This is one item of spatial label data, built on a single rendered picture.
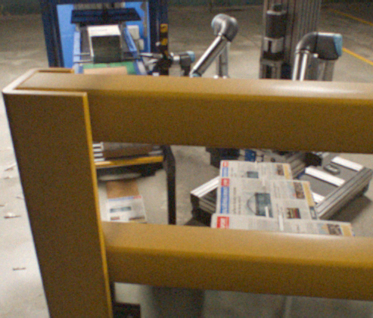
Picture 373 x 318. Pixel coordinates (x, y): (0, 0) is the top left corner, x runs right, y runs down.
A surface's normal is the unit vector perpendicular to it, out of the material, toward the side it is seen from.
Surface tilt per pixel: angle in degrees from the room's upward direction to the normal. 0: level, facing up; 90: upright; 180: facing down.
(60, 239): 90
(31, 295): 0
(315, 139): 90
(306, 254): 0
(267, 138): 90
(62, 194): 90
